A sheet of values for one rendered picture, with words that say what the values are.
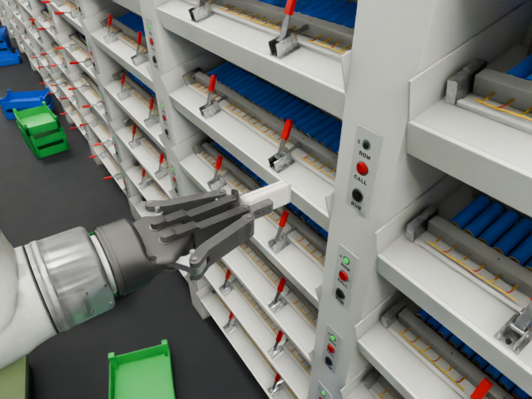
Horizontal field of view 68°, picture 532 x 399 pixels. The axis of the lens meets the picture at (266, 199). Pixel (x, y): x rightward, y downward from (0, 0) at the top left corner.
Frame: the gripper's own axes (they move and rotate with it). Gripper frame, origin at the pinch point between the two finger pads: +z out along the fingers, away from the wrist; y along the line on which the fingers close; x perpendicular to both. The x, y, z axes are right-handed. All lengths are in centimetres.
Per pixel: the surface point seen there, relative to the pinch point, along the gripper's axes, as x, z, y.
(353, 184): -0.1, 11.9, 3.6
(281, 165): -7.3, 14.3, -15.0
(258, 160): -8.6, 13.2, -20.6
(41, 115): -85, 0, -257
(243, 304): -68, 18, -35
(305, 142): -4.0, 19.5, -14.8
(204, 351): -102, 9, -48
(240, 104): -4.2, 19.2, -36.4
